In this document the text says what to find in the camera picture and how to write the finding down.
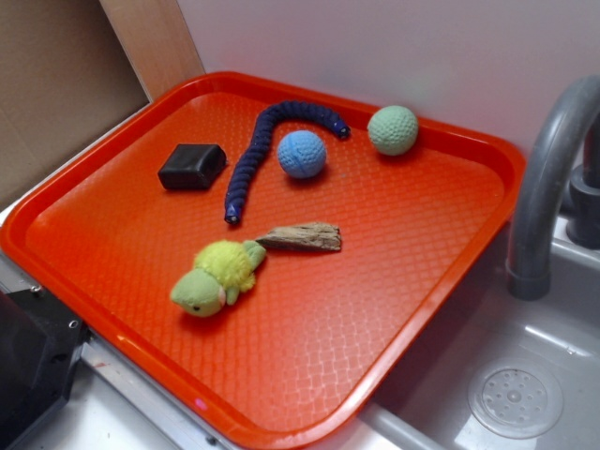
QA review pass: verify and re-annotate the dark blue rope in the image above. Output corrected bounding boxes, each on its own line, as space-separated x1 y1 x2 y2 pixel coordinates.
224 99 352 225

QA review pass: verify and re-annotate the green textured ball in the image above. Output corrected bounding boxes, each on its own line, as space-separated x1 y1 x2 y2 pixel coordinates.
367 105 419 157

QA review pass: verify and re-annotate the black rectangular block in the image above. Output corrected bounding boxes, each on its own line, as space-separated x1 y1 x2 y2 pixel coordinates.
157 143 227 190

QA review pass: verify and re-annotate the grey toy faucet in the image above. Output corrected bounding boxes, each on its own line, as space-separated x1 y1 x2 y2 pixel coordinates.
506 75 599 300

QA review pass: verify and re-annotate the brown cardboard panel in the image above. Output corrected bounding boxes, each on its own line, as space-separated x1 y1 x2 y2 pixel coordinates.
1 1 204 207

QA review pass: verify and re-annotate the dark grey faucet handle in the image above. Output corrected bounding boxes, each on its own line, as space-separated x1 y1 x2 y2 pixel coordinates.
566 118 599 249

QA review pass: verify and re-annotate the grey plastic sink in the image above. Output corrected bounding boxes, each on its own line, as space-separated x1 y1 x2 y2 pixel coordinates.
365 219 600 450

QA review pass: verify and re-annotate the green yellow plush bird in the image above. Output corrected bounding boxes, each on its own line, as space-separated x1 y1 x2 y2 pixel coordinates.
170 240 266 318

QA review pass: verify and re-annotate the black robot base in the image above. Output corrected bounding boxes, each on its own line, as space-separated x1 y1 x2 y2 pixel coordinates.
1 286 87 449

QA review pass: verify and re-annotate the orange plastic tray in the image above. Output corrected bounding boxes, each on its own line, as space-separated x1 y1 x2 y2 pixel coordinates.
1 72 525 449

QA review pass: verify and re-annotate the brown wood piece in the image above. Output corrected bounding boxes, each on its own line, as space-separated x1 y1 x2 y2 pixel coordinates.
255 222 342 252

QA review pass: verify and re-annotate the blue textured ball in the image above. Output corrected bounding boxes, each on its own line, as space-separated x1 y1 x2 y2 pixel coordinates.
277 130 327 179

